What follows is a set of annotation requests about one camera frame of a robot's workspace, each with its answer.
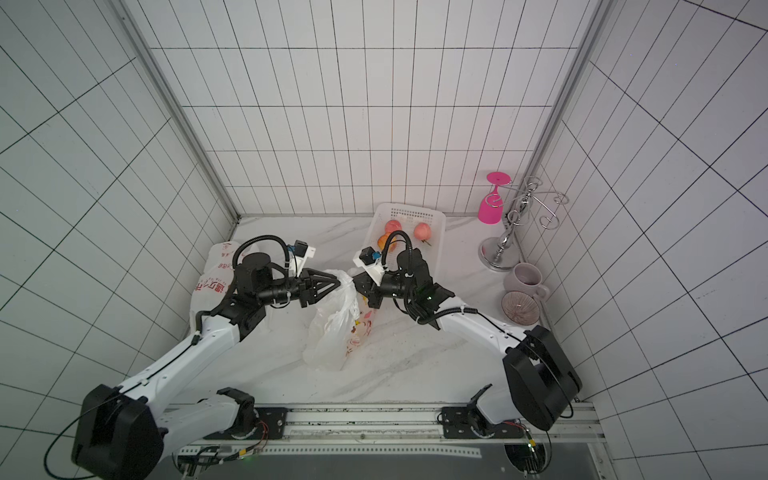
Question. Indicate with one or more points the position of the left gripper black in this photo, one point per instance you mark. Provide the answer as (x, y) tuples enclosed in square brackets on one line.
[(309, 287)]

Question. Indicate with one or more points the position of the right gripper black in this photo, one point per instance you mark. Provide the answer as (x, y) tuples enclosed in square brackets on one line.
[(375, 285)]

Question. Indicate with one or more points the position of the white printed plastic bag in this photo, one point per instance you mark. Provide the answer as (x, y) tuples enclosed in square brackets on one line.
[(342, 322)]

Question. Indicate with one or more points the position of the white basket perforated plastic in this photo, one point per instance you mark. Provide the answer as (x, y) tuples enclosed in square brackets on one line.
[(409, 218)]

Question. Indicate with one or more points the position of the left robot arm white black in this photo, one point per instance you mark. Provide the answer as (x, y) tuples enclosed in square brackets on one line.
[(123, 432)]

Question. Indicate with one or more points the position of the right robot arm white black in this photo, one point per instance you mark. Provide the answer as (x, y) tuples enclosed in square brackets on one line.
[(541, 380)]

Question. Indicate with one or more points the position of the yellow-red peach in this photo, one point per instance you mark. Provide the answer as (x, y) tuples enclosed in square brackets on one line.
[(382, 243)]

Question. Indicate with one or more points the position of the red peach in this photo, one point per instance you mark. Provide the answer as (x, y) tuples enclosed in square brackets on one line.
[(392, 226)]

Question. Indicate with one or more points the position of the pink peach with leaf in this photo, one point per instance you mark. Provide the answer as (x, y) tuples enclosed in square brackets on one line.
[(423, 233)]

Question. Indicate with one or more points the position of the stack of printed plastic bags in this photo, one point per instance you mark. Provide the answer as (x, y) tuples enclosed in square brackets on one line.
[(213, 284)]

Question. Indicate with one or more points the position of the metal glass rack stand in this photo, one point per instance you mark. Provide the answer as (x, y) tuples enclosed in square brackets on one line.
[(502, 253)]

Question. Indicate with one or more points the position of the pink wine glass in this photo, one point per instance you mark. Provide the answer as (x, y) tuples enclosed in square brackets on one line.
[(491, 208)]

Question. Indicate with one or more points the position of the pale pink mug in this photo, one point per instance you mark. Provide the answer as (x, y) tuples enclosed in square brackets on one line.
[(526, 278)]

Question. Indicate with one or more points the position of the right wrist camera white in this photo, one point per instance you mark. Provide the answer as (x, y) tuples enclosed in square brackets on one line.
[(370, 261)]

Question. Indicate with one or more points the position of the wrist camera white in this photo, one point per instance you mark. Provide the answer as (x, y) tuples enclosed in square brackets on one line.
[(370, 261), (300, 252)]

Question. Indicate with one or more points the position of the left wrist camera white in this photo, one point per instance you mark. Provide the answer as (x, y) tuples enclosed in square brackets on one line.
[(300, 252)]

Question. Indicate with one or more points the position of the aluminium mounting rail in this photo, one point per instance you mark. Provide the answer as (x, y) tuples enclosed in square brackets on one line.
[(359, 424)]

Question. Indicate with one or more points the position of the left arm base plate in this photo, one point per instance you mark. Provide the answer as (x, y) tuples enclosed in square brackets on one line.
[(269, 422)]

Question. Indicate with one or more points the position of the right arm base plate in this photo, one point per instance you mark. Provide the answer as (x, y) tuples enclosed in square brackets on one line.
[(467, 423)]

